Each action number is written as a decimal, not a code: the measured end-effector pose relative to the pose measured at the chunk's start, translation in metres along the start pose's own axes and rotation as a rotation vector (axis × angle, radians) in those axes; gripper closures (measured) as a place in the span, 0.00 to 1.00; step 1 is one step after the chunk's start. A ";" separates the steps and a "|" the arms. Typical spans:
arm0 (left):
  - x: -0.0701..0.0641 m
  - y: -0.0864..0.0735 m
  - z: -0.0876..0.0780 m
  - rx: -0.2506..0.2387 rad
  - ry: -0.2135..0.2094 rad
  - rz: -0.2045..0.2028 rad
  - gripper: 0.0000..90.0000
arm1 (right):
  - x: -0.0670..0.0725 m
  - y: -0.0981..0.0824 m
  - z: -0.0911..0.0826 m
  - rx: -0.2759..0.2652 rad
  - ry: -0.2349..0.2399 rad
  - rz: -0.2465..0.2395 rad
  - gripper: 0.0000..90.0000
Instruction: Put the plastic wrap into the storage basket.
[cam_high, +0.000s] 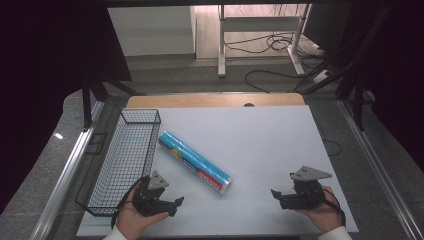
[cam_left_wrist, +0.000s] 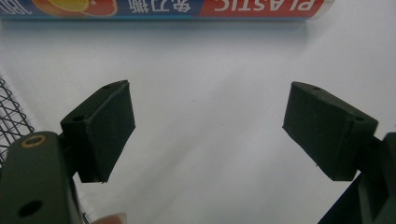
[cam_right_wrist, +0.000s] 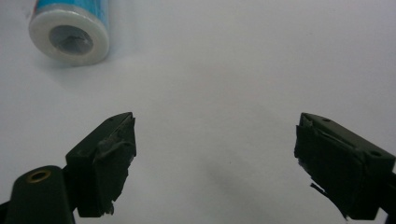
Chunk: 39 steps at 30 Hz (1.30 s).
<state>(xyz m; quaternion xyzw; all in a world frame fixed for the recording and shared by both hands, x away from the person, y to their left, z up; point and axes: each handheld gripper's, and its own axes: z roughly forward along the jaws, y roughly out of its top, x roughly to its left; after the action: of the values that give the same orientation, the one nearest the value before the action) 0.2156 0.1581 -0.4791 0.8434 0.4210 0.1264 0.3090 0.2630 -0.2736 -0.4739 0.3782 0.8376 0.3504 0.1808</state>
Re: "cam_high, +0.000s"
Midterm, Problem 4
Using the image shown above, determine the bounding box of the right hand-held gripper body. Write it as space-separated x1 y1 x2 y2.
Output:
289 165 333 211

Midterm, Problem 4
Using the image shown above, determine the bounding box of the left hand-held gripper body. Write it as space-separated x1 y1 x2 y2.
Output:
131 170 170 218

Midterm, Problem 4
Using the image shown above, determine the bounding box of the person's left hand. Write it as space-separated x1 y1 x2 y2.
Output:
114 197 170 240

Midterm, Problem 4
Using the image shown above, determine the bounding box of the person's right hand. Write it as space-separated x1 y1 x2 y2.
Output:
297 185 345 234

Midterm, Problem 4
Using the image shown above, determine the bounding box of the blue plastic wrap roll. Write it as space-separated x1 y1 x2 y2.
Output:
157 130 233 195

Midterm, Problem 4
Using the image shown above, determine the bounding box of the white table mat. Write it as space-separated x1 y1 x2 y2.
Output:
76 104 360 238

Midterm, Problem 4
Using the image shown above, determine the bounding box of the black metal stand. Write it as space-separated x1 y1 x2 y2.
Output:
293 4 396 132
80 70 147 132

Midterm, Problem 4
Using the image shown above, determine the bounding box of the white power strip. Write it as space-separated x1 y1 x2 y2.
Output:
312 69 332 85

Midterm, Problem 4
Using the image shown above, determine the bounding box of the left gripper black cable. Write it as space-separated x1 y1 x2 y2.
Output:
110 175 150 230

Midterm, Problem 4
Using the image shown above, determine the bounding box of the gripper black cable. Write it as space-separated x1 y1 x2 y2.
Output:
110 175 150 230
320 195 347 228

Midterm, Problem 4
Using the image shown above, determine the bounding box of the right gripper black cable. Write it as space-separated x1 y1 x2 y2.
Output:
320 195 347 228

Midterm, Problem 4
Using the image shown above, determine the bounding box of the black wire mesh basket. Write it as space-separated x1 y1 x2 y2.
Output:
75 108 162 218

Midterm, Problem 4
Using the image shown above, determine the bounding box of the thin black cable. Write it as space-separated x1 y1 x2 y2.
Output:
314 119 343 158

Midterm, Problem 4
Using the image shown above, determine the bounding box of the aluminium rail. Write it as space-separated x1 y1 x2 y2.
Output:
337 99 424 240
30 99 106 240

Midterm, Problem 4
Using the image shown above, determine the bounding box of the black floor cable bundle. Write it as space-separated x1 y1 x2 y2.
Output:
222 30 323 56

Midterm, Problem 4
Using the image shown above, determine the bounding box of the white metal desk frame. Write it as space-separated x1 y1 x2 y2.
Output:
217 4 313 79

